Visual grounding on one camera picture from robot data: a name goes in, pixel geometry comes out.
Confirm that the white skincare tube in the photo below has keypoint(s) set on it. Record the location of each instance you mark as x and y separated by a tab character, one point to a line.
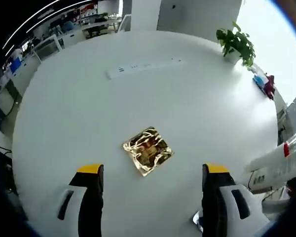
266	181

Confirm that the white table power strip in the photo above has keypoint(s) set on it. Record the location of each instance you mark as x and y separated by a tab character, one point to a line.
143	67

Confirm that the silver skincare sachet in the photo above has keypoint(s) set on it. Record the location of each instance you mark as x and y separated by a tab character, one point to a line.
197	221

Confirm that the gold skincare sachet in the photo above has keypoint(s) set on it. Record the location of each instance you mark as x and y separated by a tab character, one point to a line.
148	150

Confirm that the potted green plant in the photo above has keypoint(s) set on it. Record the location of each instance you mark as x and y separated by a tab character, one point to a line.
236	42

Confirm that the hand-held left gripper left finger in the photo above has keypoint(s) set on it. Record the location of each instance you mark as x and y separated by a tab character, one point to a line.
91	205

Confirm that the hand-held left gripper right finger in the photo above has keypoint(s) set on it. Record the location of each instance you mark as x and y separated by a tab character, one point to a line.
214	209

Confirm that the blue and red items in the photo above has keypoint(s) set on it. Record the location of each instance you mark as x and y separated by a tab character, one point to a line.
264	82

